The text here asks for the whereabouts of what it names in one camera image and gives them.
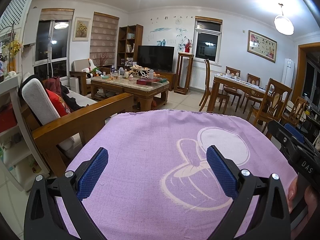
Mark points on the purple cartoon tablecloth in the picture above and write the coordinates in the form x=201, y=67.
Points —
x=157, y=183

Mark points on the ceiling lamp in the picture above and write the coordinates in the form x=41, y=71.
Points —
x=283, y=24

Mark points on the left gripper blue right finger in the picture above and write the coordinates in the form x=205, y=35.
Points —
x=270, y=219

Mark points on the red pillow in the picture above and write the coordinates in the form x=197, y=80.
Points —
x=58, y=103

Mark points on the wooden coffee table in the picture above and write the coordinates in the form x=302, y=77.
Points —
x=146, y=97

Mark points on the wooden bookshelf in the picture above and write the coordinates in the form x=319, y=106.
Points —
x=129, y=39

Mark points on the framed wall picture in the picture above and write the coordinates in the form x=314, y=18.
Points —
x=262, y=46

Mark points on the white sofa cushion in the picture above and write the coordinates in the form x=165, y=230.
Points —
x=33, y=92

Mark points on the person's right hand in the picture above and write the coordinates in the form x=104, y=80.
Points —
x=303, y=203

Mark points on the black television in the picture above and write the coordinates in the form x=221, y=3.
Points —
x=156, y=57

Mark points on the sunflower painting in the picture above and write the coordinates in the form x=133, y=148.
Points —
x=82, y=28

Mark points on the tall wooden plant stand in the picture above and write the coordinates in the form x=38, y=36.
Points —
x=183, y=72

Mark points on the wooden dining chair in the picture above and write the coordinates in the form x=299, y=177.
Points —
x=273, y=103

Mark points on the wooden dining table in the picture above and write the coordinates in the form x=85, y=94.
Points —
x=247, y=88

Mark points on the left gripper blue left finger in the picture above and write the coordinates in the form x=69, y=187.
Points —
x=43, y=219

